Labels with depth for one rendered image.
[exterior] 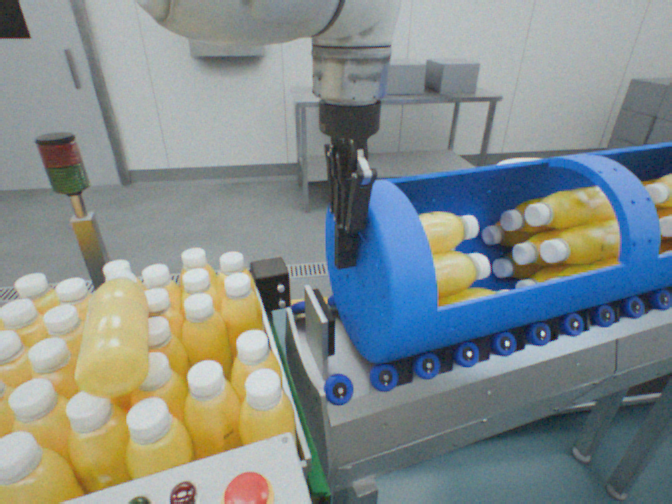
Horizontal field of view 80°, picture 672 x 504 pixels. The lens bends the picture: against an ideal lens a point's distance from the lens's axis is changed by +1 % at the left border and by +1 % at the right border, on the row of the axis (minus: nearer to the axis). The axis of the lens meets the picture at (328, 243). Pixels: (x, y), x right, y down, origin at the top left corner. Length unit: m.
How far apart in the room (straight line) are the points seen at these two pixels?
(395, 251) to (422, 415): 0.32
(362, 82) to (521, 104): 4.31
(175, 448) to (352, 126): 0.40
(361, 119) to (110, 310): 0.36
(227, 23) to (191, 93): 3.70
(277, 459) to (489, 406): 0.48
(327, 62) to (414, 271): 0.27
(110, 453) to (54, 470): 0.05
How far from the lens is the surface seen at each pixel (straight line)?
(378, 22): 0.46
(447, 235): 0.64
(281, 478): 0.41
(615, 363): 1.00
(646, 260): 0.81
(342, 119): 0.48
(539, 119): 4.91
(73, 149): 0.88
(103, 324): 0.51
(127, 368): 0.49
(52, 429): 0.58
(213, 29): 0.34
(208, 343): 0.62
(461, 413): 0.78
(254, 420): 0.50
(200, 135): 4.10
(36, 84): 4.35
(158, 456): 0.50
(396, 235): 0.52
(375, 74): 0.47
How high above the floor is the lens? 1.45
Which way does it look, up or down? 30 degrees down
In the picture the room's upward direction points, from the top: straight up
